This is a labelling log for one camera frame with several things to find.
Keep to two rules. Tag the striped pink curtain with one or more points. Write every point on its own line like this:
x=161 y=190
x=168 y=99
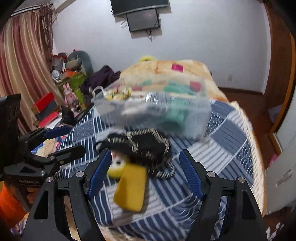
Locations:
x=22 y=67

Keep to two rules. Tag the person's left forearm orange sleeve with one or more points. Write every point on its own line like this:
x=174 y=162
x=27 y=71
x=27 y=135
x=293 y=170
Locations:
x=10 y=206

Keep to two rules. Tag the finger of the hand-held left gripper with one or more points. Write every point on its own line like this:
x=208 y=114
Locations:
x=67 y=153
x=58 y=132

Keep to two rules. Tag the grey-green cushion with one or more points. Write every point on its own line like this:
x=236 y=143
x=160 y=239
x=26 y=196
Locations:
x=83 y=59

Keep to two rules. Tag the blue striped patchwork quilt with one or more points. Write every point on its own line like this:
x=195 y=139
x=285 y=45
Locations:
x=226 y=143

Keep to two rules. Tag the yellow-green plush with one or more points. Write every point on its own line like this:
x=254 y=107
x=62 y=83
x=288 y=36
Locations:
x=146 y=58

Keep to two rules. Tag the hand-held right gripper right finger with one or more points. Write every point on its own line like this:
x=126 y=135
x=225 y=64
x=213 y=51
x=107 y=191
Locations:
x=191 y=174

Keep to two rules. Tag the pink bunny plush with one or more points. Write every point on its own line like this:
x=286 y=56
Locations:
x=69 y=95

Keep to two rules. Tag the green cardboard box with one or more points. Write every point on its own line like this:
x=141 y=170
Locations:
x=77 y=82

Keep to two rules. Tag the black wall television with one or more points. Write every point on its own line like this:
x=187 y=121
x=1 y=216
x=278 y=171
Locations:
x=140 y=5

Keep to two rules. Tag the wooden door frame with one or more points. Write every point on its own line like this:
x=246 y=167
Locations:
x=281 y=58

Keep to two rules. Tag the teal cloth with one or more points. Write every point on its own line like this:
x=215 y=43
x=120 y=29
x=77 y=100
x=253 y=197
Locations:
x=178 y=111

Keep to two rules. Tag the beige patterned blanket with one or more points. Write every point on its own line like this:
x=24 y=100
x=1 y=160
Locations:
x=166 y=71

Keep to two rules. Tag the clear plastic storage box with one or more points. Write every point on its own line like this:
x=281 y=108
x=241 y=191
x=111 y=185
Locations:
x=152 y=109

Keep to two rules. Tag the white cabinet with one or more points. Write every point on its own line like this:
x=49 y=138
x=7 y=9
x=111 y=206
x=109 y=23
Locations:
x=281 y=166

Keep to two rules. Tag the yellow plush toy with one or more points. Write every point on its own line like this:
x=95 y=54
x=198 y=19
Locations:
x=129 y=187

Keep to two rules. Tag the pile of household clutter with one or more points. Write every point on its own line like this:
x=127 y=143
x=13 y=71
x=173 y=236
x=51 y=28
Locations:
x=63 y=67

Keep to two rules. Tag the person's left hand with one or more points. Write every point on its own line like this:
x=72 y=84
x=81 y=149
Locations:
x=30 y=193

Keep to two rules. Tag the dark purple clothing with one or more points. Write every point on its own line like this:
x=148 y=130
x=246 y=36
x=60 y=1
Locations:
x=101 y=78

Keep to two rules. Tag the black knit hat striped trim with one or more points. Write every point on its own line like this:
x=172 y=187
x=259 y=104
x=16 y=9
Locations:
x=143 y=144

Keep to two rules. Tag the yellow patterned soft toy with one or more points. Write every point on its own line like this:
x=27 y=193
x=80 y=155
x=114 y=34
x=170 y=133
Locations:
x=116 y=92

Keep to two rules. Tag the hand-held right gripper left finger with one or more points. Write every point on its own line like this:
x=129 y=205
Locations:
x=100 y=174

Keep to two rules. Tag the black framed wall screen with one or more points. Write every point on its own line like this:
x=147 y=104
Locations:
x=143 y=20

